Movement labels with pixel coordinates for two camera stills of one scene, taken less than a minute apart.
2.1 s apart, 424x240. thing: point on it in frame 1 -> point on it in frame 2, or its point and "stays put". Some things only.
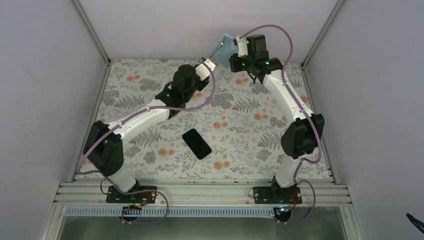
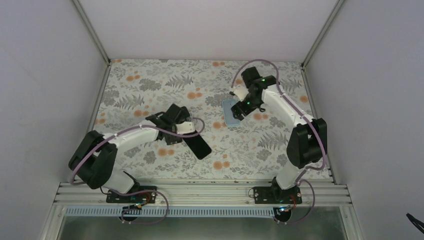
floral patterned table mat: x=233 y=131 stays put
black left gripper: x=205 y=83 -> x=173 y=140
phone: x=227 y=47 -> x=230 y=119
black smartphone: x=196 y=143 stays put
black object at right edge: x=413 y=220 stays put
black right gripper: x=234 y=68 -> x=244 y=111
